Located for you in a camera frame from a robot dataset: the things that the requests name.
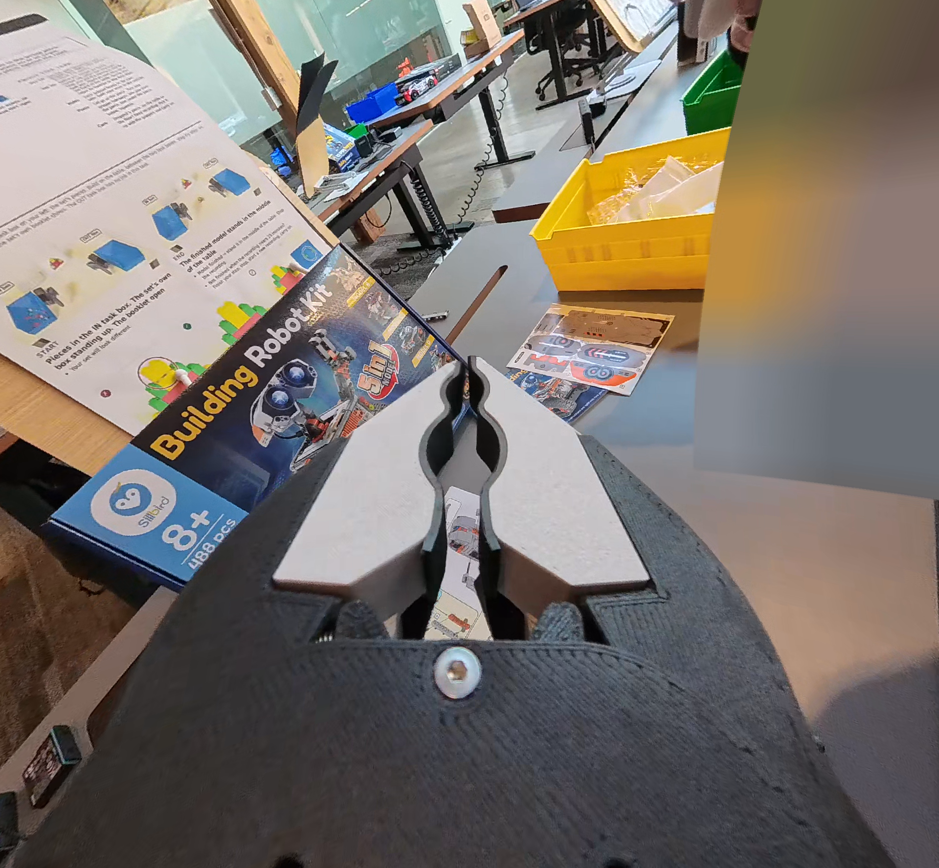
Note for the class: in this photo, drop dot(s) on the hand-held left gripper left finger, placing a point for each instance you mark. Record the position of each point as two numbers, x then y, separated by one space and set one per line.
359 516

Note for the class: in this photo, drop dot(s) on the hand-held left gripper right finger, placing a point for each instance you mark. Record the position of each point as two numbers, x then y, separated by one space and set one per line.
565 516

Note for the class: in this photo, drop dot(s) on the grey desk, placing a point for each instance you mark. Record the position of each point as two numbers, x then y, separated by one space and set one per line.
733 552

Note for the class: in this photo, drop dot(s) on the wooden top standing desk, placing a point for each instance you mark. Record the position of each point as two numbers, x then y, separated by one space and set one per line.
477 68
389 142

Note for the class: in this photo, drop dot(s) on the white printed task sheet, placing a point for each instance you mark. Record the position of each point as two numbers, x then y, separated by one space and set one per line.
110 186

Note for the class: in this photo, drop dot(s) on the green plastic bin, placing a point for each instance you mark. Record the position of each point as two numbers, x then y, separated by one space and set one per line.
708 98

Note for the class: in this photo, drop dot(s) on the white instruction booklet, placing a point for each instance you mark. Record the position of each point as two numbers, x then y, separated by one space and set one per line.
462 523

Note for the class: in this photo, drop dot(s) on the blue cover manual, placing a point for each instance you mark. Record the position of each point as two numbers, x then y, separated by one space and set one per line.
557 395

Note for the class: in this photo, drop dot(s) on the black office chair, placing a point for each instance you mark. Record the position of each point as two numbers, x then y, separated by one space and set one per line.
568 46

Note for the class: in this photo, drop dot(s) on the blue robot kit box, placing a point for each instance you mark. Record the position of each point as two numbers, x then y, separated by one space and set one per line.
242 398

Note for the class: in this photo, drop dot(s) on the orange and grey sticker sheet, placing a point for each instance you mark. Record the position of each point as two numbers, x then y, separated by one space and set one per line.
594 347

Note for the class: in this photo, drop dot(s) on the clear plastic bags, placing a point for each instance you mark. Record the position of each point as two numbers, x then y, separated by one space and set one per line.
660 193

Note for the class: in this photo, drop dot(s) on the cardboard box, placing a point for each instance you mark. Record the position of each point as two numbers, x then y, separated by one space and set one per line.
483 28

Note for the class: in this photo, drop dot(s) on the yellow plastic bin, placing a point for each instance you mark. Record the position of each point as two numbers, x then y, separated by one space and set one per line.
623 259

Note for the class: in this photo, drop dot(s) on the toy race car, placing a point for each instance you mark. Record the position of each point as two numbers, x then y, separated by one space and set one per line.
418 87

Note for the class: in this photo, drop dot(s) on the blue plastic bin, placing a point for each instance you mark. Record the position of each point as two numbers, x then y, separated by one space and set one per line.
374 104

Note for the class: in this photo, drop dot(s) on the wooden support post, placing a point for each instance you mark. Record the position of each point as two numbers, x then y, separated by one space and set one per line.
242 39

